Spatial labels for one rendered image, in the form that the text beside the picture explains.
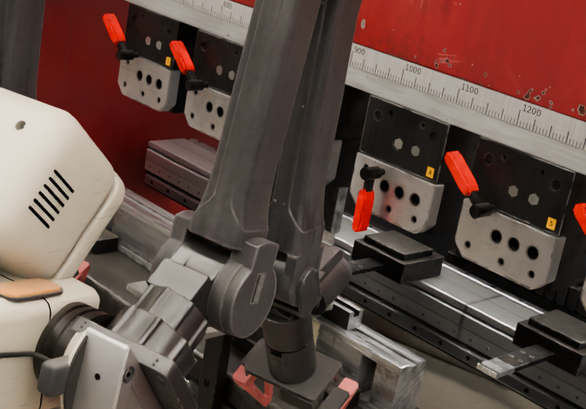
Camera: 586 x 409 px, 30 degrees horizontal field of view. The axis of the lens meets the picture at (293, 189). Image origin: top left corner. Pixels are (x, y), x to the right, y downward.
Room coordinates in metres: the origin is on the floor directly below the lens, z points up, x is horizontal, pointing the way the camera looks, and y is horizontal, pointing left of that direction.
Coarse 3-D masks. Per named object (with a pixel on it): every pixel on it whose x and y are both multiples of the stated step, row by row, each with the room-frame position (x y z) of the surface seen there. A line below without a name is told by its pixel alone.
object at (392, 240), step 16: (368, 240) 1.81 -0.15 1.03; (384, 240) 1.81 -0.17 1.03; (400, 240) 1.82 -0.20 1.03; (352, 256) 1.81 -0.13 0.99; (368, 256) 1.79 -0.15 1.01; (384, 256) 1.77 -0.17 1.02; (400, 256) 1.76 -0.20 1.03; (416, 256) 1.77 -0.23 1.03; (432, 256) 1.80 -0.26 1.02; (352, 272) 1.71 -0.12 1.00; (384, 272) 1.76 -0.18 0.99; (400, 272) 1.74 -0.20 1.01; (416, 272) 1.76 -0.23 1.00; (432, 272) 1.79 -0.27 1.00
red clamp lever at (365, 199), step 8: (368, 168) 1.47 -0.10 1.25; (376, 168) 1.48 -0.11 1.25; (360, 176) 1.48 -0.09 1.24; (368, 176) 1.47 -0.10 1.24; (376, 176) 1.48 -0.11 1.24; (368, 184) 1.48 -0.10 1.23; (360, 192) 1.48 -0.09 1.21; (368, 192) 1.48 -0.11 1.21; (360, 200) 1.48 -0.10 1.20; (368, 200) 1.48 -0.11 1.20; (360, 208) 1.47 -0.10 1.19; (368, 208) 1.48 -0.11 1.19; (360, 216) 1.47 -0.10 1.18; (368, 216) 1.48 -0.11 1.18; (352, 224) 1.48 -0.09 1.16; (360, 224) 1.47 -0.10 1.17; (368, 224) 1.48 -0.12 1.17
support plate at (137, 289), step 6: (138, 282) 1.51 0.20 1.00; (144, 282) 1.52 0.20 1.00; (126, 288) 1.50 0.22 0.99; (132, 288) 1.49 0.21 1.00; (138, 288) 1.49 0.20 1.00; (144, 288) 1.50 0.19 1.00; (138, 294) 1.48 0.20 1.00; (330, 306) 1.56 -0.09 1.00; (210, 330) 1.40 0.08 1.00; (216, 330) 1.40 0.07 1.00; (204, 336) 1.38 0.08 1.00; (210, 336) 1.39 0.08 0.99; (216, 336) 1.40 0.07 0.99
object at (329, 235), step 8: (328, 192) 1.61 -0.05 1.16; (336, 192) 1.60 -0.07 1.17; (344, 192) 1.61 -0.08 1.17; (328, 200) 1.61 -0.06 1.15; (336, 200) 1.60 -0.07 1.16; (344, 200) 1.61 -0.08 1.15; (328, 208) 1.61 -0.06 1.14; (336, 208) 1.60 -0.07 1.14; (328, 216) 1.61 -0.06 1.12; (336, 216) 1.60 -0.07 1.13; (328, 224) 1.61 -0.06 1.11; (336, 224) 1.61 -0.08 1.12; (328, 232) 1.62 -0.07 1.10; (336, 232) 1.61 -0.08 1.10; (328, 240) 1.61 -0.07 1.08
